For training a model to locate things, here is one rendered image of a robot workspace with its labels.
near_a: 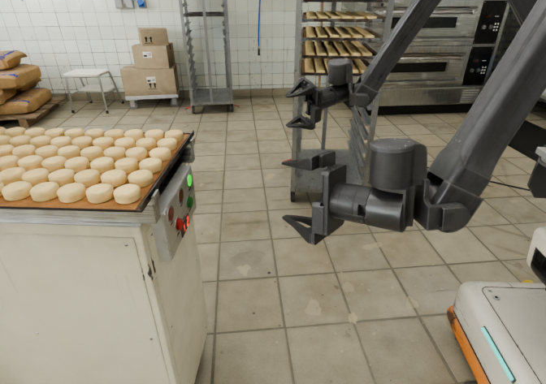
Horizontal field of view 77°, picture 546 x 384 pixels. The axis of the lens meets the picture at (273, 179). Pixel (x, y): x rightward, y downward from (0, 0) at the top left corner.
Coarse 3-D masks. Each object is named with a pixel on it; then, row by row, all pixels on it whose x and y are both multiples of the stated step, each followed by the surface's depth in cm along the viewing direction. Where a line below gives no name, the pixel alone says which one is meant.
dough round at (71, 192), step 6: (66, 186) 68; (72, 186) 68; (78, 186) 68; (60, 192) 66; (66, 192) 66; (72, 192) 66; (78, 192) 67; (84, 192) 68; (60, 198) 66; (66, 198) 66; (72, 198) 66; (78, 198) 67
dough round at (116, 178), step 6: (102, 174) 73; (108, 174) 73; (114, 174) 73; (120, 174) 73; (102, 180) 71; (108, 180) 71; (114, 180) 71; (120, 180) 72; (126, 180) 74; (114, 186) 72
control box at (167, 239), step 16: (176, 176) 90; (192, 176) 96; (176, 192) 84; (192, 192) 97; (160, 208) 77; (176, 208) 84; (192, 208) 97; (160, 224) 76; (160, 240) 78; (176, 240) 84; (160, 256) 81
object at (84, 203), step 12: (156, 144) 92; (180, 144) 92; (144, 192) 70; (0, 204) 66; (12, 204) 66; (24, 204) 66; (36, 204) 66; (48, 204) 66; (60, 204) 66; (72, 204) 66; (84, 204) 66; (96, 204) 66; (108, 204) 66; (120, 204) 66; (132, 204) 66
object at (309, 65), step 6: (306, 60) 216; (312, 60) 228; (318, 60) 216; (324, 60) 219; (354, 60) 218; (360, 60) 218; (306, 66) 200; (312, 66) 200; (318, 66) 200; (324, 66) 210; (354, 66) 200; (360, 66) 200; (324, 72) 190; (354, 72) 188; (360, 72) 193
